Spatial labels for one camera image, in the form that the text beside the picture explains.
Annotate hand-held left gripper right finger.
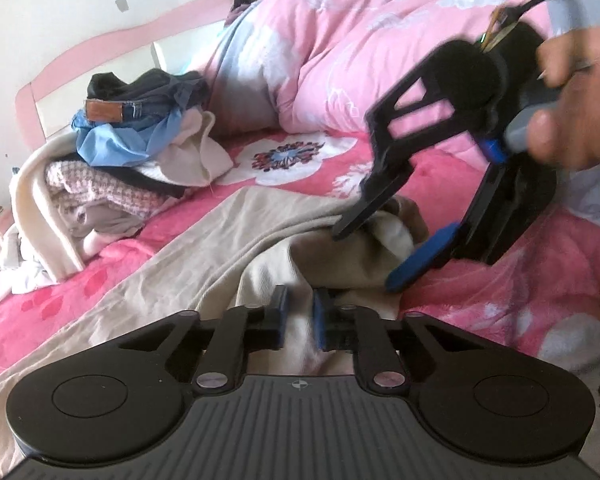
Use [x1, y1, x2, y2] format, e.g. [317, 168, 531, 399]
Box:
[314, 287, 486, 396]

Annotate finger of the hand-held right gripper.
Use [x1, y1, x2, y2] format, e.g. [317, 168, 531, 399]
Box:
[385, 157, 558, 294]
[331, 57, 481, 242]

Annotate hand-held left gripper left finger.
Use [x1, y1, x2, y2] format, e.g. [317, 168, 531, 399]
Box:
[117, 285, 288, 395]

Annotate beige pants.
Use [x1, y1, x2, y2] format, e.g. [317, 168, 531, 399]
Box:
[0, 187, 428, 480]

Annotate person's right hand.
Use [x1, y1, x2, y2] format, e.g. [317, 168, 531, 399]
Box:
[527, 25, 600, 171]

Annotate pink floral blanket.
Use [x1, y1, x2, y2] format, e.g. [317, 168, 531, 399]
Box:
[0, 127, 600, 436]

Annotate pink quilt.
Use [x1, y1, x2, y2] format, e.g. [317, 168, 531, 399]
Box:
[200, 0, 600, 221]

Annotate cream sweater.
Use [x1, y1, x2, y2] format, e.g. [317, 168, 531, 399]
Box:
[155, 110, 233, 186]

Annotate pink tweed garment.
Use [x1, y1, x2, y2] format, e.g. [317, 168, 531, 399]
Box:
[45, 160, 181, 221]

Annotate blue shirt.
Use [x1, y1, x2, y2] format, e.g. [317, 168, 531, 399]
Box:
[72, 110, 186, 168]

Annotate dark blue jeans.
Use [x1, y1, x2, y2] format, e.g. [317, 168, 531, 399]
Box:
[85, 70, 211, 126]

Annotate white cloth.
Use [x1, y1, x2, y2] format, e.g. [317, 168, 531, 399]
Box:
[0, 225, 51, 306]

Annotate cream coat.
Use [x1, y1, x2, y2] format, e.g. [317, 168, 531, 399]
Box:
[9, 135, 146, 281]

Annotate pink headboard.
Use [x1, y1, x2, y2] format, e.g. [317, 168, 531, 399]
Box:
[15, 0, 241, 141]

